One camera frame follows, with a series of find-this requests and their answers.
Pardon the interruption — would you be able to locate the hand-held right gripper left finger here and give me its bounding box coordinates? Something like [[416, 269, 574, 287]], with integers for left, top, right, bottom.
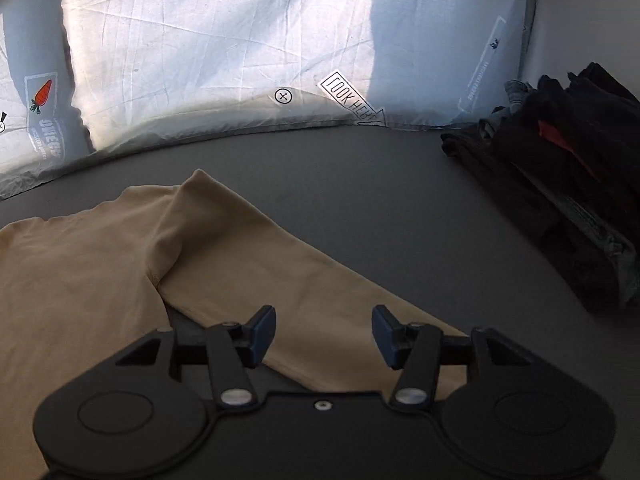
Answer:
[[114, 305, 277, 409]]

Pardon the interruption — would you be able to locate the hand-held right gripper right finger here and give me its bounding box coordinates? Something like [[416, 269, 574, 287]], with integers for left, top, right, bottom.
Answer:
[[371, 305, 532, 407]]

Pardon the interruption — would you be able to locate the tan long-sleeve shirt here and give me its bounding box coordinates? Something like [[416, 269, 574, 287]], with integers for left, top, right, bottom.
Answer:
[[0, 169, 468, 480]]

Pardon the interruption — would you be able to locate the pile of dark clothes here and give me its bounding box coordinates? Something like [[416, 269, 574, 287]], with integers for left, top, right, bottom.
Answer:
[[440, 62, 640, 311]]

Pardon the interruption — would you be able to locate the white printed curtain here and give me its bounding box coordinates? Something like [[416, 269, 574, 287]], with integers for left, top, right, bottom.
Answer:
[[0, 0, 543, 201]]

